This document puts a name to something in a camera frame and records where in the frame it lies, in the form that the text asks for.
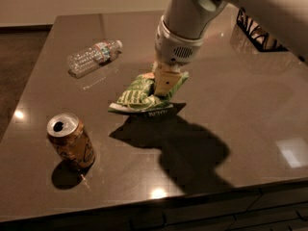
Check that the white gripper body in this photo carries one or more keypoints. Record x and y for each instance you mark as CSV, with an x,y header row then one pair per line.
x,y
174,49

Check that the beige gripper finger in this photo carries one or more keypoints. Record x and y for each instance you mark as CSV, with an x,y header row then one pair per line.
x,y
166,77

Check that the green jalapeno chip bag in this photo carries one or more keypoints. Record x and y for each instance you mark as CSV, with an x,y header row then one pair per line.
x,y
139,98

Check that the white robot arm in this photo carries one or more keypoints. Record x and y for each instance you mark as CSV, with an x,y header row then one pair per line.
x,y
181,29

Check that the orange soda can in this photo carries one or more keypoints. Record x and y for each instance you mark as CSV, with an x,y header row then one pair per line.
x,y
69,137

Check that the clear plastic water bottle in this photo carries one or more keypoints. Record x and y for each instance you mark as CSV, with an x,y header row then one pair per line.
x,y
90,59

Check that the black wire basket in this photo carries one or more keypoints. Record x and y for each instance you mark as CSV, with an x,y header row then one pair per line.
x,y
260,38

